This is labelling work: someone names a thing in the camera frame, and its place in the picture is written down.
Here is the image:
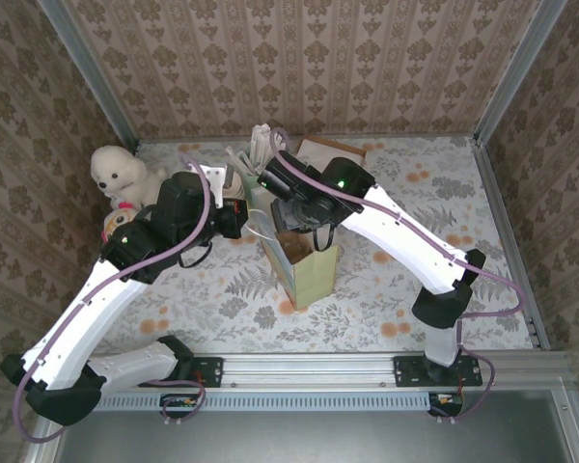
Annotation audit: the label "paper bag with sky print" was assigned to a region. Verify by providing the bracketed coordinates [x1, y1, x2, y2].
[245, 207, 342, 312]

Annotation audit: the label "white paper napkins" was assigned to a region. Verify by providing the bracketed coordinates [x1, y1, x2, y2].
[298, 140, 348, 163]

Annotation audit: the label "doll with glasses striped shirt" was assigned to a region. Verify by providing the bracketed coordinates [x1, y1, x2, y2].
[100, 201, 139, 242]

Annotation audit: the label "brown cardboard napkin tray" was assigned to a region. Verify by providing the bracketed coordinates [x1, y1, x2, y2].
[296, 136, 369, 168]

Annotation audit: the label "mint green holder cup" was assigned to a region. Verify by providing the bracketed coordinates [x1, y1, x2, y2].
[243, 174, 274, 211]

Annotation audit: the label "white wrapped straw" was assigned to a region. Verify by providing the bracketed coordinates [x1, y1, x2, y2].
[251, 123, 271, 171]
[269, 128, 290, 156]

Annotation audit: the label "white plush dog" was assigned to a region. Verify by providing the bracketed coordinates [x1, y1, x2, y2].
[90, 146, 170, 211]

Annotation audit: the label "clear wrapped straw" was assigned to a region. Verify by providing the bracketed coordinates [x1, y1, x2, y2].
[225, 146, 255, 174]

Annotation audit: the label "grey metal panel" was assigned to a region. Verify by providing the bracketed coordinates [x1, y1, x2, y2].
[26, 380, 579, 463]

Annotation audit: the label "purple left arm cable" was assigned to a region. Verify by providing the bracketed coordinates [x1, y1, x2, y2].
[12, 152, 211, 443]

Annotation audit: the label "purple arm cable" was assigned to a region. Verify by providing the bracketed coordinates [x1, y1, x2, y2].
[12, 152, 211, 443]
[267, 125, 528, 423]

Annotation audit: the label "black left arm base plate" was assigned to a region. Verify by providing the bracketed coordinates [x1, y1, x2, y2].
[138, 355, 224, 390]

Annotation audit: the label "aluminium mounting rail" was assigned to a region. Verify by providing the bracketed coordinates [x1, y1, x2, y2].
[52, 351, 575, 387]

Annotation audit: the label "aluminium side rail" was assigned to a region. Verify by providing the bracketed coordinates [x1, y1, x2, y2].
[470, 136, 551, 351]

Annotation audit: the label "aluminium frame post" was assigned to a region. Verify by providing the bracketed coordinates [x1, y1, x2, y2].
[472, 0, 569, 146]
[37, 0, 141, 150]

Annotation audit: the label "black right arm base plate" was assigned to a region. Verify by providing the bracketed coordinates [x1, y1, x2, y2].
[393, 355, 483, 389]

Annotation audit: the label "grey slotted cable duct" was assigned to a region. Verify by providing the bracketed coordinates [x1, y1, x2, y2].
[94, 391, 438, 412]

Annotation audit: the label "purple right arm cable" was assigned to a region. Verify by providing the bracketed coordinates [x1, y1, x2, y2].
[267, 125, 528, 423]

